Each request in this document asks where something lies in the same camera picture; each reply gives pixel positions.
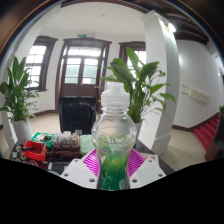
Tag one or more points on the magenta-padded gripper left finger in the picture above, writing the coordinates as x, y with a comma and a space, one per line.
90, 163

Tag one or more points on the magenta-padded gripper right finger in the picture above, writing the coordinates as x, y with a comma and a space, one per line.
136, 161

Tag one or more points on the clear green-labelled drink bottle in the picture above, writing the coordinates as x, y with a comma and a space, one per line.
114, 133

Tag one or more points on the white printed paper sheet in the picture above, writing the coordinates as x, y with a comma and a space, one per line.
150, 156

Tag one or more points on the green cloth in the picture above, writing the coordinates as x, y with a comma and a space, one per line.
86, 144

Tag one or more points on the small black device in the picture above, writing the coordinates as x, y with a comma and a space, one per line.
58, 167

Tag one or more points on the black chair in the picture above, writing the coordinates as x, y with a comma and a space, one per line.
77, 116

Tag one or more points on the green box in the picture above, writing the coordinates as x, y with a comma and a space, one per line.
43, 137

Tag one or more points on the round pink-rimmed sticker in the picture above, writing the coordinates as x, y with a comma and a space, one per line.
33, 163

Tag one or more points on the potted leafy plant, white pot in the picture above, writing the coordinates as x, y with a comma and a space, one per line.
18, 90
140, 83

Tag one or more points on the brown glazed double door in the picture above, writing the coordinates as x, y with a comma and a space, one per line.
81, 70

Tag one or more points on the brown-framed window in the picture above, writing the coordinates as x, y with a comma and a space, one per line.
38, 63
125, 53

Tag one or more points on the green exit sign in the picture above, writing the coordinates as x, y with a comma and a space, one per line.
82, 35

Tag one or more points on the white wall-mounted panel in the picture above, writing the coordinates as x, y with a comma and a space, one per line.
196, 94

